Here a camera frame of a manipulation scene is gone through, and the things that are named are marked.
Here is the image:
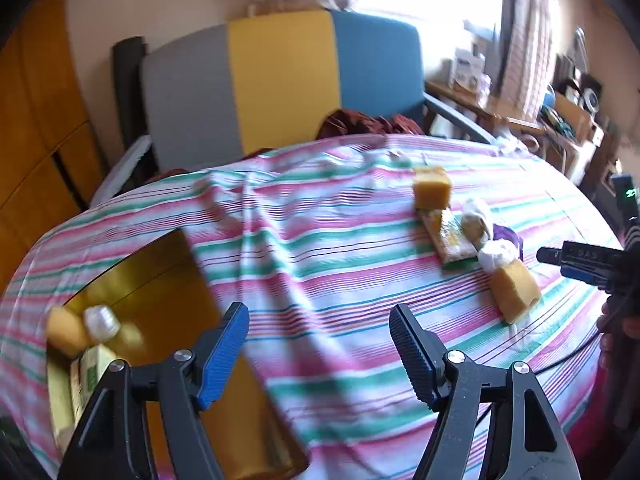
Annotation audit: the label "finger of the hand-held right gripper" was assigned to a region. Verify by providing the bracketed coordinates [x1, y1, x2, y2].
[560, 264, 621, 293]
[536, 241, 626, 267]

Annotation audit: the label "purple snack packet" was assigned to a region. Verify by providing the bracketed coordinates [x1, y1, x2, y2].
[492, 224, 525, 261]

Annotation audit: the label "green white carton box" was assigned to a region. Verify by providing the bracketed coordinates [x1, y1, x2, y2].
[77, 344, 126, 411]

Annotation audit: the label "wooden desk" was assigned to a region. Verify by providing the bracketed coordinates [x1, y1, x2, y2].
[425, 80, 551, 136]

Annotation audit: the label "white foam piece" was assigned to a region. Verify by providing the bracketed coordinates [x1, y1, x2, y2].
[90, 135, 153, 206]

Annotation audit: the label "grey yellow blue chair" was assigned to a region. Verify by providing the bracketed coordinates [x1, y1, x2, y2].
[140, 10, 496, 171]

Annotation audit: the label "wooden wardrobe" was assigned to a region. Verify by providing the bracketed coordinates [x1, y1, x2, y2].
[0, 0, 111, 281]

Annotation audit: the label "red garment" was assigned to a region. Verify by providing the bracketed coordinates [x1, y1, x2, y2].
[562, 350, 640, 461]

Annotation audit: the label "black rolled mat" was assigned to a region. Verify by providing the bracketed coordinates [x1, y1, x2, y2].
[112, 36, 151, 161]

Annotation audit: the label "cardboard box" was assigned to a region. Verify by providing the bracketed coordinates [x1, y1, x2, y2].
[552, 92, 593, 131]

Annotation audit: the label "black cable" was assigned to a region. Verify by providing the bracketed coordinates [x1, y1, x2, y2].
[470, 330, 603, 418]

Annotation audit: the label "gold tin box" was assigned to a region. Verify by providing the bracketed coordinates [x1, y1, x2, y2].
[45, 227, 311, 480]

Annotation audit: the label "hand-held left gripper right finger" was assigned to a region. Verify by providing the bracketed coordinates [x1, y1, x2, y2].
[389, 304, 581, 480]

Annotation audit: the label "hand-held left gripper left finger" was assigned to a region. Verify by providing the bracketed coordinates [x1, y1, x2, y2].
[57, 302, 250, 480]

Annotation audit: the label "white printed box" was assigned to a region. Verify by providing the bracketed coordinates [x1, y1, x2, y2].
[450, 50, 493, 93]

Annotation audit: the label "dark red cloth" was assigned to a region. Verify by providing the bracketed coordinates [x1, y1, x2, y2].
[316, 109, 426, 140]

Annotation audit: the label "yellow sponge cake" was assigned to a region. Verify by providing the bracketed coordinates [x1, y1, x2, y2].
[412, 166, 453, 211]
[46, 306, 91, 356]
[487, 261, 542, 326]

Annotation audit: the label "green-edged cracker packet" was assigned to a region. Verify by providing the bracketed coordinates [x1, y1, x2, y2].
[419, 207, 480, 267]

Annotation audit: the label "striped tablecloth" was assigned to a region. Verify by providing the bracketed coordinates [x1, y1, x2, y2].
[0, 132, 626, 480]

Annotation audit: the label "person's right hand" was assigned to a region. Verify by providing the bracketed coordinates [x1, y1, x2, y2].
[597, 294, 640, 361]

